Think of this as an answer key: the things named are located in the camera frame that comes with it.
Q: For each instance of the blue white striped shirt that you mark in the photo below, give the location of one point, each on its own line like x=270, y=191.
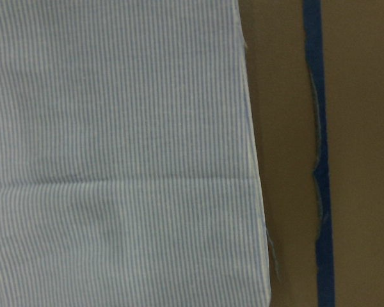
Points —
x=128, y=166

